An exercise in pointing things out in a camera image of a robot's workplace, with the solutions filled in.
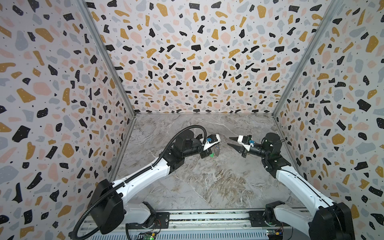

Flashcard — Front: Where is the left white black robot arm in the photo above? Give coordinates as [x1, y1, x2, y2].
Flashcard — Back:
[87, 125, 221, 235]

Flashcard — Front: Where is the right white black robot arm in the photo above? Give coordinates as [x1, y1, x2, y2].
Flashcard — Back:
[231, 133, 355, 240]

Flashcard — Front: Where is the left green circuit board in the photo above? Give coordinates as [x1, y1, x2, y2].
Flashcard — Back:
[142, 232, 158, 240]

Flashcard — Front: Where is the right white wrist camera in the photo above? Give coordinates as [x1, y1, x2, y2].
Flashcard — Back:
[237, 135, 255, 152]

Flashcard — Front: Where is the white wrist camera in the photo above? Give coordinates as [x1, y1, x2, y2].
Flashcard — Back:
[203, 134, 221, 151]
[237, 135, 255, 152]

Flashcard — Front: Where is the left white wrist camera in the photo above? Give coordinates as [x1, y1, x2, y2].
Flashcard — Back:
[203, 134, 221, 151]

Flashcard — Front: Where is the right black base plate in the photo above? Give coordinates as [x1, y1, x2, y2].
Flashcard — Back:
[248, 210, 291, 228]

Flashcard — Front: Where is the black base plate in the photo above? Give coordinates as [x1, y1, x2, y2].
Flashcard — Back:
[126, 212, 170, 231]
[248, 210, 291, 228]

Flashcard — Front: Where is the aluminium mounting rail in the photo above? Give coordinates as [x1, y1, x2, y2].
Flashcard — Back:
[78, 208, 308, 240]

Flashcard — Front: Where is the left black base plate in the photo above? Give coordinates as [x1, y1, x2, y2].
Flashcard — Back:
[126, 212, 170, 231]

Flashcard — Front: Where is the white slotted cable duct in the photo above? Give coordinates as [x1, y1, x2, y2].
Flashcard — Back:
[89, 230, 269, 240]

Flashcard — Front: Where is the right circuit board with wires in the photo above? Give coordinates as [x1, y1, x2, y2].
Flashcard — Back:
[267, 229, 284, 240]

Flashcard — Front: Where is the black corrugated cable conduit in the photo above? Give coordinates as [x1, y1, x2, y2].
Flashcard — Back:
[71, 125, 208, 240]

